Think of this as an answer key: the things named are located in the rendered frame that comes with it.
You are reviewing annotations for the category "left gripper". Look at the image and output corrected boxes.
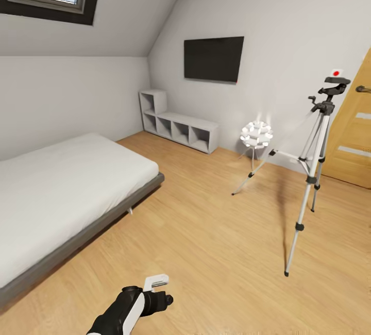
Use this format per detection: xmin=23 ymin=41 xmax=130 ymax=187
xmin=142 ymin=291 xmax=174 ymax=317

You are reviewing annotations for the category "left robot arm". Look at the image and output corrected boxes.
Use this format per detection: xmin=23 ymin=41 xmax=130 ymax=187
xmin=86 ymin=274 xmax=174 ymax=335

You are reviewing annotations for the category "camera tripod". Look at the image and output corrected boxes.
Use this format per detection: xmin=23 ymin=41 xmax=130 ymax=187
xmin=247 ymin=75 xmax=351 ymax=277

